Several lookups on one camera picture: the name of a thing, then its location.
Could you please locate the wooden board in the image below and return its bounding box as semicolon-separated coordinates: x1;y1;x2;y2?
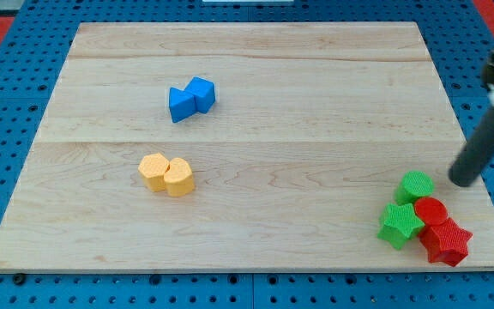
0;22;494;274

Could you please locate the yellow rounded block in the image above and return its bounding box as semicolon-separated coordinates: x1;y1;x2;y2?
164;157;196;197

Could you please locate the blue cube block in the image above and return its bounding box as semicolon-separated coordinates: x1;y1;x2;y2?
185;76;216;113

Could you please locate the blue triangle block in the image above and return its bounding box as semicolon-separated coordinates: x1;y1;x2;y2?
168;88;196;123

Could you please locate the yellow hexagon block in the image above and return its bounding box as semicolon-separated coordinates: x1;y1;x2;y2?
137;153;170;192

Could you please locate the green star block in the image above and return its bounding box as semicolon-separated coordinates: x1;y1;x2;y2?
377;203;425;250

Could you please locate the green cylinder block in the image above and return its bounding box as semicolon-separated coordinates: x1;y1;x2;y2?
394;170;435;205

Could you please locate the red cylinder block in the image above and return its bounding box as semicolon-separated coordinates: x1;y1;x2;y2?
414;197;449;226

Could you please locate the red star block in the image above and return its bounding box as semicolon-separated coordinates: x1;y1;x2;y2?
419;218;473;267

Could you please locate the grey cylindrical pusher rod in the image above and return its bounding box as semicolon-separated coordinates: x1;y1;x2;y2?
448;106;494;187

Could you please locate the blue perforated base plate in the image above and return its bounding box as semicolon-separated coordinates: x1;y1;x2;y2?
0;0;494;308

